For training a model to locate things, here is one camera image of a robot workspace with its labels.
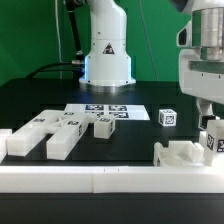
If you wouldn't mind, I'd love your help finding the white chair back part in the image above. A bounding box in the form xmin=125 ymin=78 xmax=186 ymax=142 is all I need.
xmin=6 ymin=110 xmax=97 ymax=160

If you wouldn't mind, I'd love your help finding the white fence rail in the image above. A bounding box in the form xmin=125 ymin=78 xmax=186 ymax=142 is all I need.
xmin=0 ymin=166 xmax=224 ymax=193
xmin=0 ymin=129 xmax=12 ymax=163

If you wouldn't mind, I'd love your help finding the white chair seat plate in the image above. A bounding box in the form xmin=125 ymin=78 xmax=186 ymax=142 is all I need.
xmin=153 ymin=141 xmax=205 ymax=167

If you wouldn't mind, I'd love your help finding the black cable on table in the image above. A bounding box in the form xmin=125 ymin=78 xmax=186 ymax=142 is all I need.
xmin=25 ymin=60 xmax=88 ymax=80

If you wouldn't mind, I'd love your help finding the white tagged cube middle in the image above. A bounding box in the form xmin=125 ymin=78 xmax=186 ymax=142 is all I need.
xmin=158 ymin=109 xmax=177 ymax=127

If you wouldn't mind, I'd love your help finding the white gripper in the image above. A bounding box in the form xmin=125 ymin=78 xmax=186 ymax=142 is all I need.
xmin=179 ymin=49 xmax=224 ymax=130

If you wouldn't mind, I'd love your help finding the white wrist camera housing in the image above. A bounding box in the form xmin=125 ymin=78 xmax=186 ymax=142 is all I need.
xmin=176 ymin=21 xmax=192 ymax=47

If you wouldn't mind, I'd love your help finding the white front fence rail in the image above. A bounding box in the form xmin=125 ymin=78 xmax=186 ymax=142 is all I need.
xmin=0 ymin=166 xmax=224 ymax=193

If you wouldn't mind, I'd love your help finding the white left fence rail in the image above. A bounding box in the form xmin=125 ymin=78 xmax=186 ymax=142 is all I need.
xmin=0 ymin=129 xmax=12 ymax=163

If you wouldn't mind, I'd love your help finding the white hanging cable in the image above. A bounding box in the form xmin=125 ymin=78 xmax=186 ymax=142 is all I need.
xmin=54 ymin=0 xmax=64 ymax=80

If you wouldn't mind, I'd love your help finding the paper sheet with tags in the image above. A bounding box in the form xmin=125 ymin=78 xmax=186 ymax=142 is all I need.
xmin=65 ymin=104 xmax=150 ymax=120

